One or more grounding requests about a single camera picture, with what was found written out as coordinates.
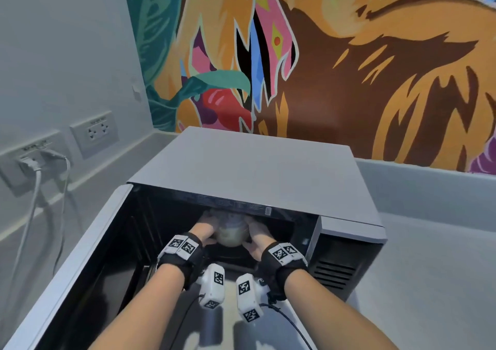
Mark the person's right hand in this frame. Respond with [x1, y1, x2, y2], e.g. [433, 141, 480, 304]
[242, 217, 277, 262]

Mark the person's left hand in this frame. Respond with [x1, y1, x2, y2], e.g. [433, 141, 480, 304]
[189, 211, 218, 246]

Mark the pale round covered bowl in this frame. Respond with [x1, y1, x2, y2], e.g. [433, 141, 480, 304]
[211, 209, 252, 248]

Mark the person's right forearm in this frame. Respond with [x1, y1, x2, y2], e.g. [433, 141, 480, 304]
[284, 270, 389, 350]

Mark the person's left forearm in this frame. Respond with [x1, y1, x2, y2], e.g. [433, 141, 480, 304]
[88, 264, 187, 350]

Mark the dark glass microwave turntable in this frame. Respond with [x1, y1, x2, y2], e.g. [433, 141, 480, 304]
[205, 243, 265, 270]

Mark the grey microwave oven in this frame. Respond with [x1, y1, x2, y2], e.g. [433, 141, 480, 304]
[127, 126, 388, 303]

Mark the grey microwave door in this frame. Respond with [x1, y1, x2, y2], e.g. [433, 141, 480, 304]
[2, 184, 165, 350]

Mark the grey power plug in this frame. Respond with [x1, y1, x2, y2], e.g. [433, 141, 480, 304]
[40, 148, 71, 169]

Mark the white power plug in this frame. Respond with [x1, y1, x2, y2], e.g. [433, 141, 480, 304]
[16, 155, 42, 177]

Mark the black wrist strap with markers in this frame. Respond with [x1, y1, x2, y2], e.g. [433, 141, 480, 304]
[257, 241, 309, 302]
[156, 232, 205, 291]

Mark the white wrist camera with markers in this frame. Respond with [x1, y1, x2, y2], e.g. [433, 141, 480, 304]
[235, 272, 270, 323]
[196, 263, 226, 311]

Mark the thin black camera cable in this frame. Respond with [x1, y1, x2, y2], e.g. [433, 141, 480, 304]
[259, 302, 314, 350]
[169, 292, 206, 350]

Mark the grey power cable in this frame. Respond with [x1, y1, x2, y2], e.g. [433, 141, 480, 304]
[51, 158, 72, 275]

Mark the grey empty wall socket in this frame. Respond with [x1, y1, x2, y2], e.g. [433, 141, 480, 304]
[69, 111, 120, 160]

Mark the white power cable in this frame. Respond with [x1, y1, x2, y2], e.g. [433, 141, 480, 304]
[3, 169, 42, 315]

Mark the grey wall socket with plugs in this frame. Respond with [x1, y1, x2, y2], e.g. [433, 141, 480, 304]
[0, 130, 73, 198]

